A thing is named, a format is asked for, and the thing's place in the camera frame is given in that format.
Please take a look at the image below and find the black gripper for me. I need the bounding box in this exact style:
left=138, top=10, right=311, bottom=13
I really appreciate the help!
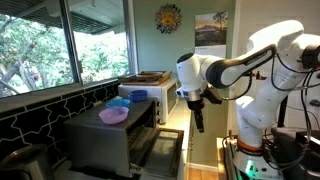
left=185, top=97, right=207, bottom=134

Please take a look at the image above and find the purple plastic bowl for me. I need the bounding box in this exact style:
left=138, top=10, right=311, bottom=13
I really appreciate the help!
left=98, top=106, right=130, bottom=125

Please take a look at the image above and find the glass toaster oven door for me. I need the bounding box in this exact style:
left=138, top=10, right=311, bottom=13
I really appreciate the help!
left=129, top=128, right=185, bottom=180

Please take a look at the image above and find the dark blue plastic bowl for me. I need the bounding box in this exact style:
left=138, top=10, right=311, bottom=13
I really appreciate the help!
left=128, top=89, right=149, bottom=103

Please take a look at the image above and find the light blue plastic bowl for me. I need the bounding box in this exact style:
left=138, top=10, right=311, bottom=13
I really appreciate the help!
left=105, top=98, right=132, bottom=109

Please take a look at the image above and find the silver toaster oven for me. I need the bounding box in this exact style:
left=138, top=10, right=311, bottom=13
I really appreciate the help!
left=63, top=98, right=161, bottom=178

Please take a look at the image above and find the brown shallow dish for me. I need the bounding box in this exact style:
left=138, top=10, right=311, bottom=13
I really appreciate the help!
left=135, top=70, right=164, bottom=80

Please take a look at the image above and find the black stand pole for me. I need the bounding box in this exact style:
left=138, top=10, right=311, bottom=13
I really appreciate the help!
left=278, top=94, right=289, bottom=128

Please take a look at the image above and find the grey side table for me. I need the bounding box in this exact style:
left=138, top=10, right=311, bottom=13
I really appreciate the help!
left=270, top=126, right=320, bottom=180

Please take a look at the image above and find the black box device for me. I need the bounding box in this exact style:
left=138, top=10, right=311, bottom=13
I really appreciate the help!
left=296, top=129, right=320, bottom=148

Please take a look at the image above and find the metal cooking pot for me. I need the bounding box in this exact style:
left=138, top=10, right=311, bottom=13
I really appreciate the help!
left=0, top=143, right=54, bottom=180

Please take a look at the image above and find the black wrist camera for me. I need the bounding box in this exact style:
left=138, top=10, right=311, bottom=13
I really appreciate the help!
left=203, top=85, right=223, bottom=105

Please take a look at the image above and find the black base cable bundle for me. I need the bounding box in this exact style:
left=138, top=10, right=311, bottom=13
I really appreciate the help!
left=221, top=134, right=239, bottom=180

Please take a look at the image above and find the landscape wall calendar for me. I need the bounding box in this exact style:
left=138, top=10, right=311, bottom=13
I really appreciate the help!
left=194, top=11, right=229, bottom=59

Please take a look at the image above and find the sun wall decoration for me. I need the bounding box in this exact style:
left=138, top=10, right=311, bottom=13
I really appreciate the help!
left=154, top=3, right=183, bottom=35

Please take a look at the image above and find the window frame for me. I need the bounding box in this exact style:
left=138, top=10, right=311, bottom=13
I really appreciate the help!
left=0, top=0, right=139, bottom=101

